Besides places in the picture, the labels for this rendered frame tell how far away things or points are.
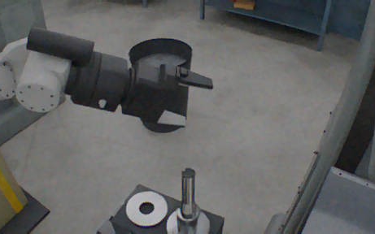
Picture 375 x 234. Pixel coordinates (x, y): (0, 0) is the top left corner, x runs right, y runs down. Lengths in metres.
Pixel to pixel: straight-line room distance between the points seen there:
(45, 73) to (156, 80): 0.17
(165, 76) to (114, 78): 0.08
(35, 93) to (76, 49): 0.08
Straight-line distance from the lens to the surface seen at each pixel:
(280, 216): 1.86
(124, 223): 0.69
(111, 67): 0.47
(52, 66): 0.46
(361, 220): 0.96
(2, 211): 2.18
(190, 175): 0.52
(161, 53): 2.57
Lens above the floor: 1.72
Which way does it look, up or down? 40 degrees down
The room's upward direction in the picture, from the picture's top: straight up
